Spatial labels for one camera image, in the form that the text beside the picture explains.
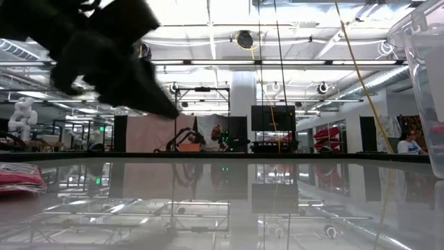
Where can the long ceiling light bar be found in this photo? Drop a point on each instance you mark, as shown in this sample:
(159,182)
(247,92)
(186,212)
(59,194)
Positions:
(225,62)

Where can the dark patterned wall hanging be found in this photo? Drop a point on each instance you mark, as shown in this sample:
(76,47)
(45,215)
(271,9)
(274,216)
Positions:
(418,125)

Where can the person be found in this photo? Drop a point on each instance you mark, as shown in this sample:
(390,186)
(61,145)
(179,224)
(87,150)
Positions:
(409,146)
(213,142)

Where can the red popcorn bag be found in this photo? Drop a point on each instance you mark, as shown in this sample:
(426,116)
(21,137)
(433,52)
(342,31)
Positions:
(21,180)

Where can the black background robot arm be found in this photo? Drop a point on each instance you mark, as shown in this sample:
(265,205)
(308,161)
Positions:
(180,133)

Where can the black yellow ceiling reel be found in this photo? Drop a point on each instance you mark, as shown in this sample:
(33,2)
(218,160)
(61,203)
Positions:
(244,40)

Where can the orange box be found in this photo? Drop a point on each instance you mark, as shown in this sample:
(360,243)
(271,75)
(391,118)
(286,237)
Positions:
(189,147)

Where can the black monitor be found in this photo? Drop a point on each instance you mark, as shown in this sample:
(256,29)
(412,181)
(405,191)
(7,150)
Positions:
(274,118)

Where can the clear plastic bin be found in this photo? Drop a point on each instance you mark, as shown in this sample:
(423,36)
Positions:
(426,104)

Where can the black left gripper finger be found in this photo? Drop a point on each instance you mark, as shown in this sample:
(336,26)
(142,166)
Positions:
(152,100)

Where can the silver air duct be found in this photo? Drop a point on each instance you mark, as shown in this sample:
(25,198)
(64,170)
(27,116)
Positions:
(381,80)
(21,52)

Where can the white hanging cloth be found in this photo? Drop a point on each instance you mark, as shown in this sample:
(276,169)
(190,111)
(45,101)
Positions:
(385,132)

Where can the tall black panel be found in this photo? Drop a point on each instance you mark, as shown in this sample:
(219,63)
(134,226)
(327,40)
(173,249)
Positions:
(367,133)
(120,133)

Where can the black metal stand frame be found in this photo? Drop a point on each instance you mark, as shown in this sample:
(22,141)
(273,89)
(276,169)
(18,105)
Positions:
(203,89)

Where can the red angular item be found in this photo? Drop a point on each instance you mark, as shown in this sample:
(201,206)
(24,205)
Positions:
(327,133)

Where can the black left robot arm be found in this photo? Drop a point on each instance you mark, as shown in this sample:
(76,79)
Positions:
(52,17)

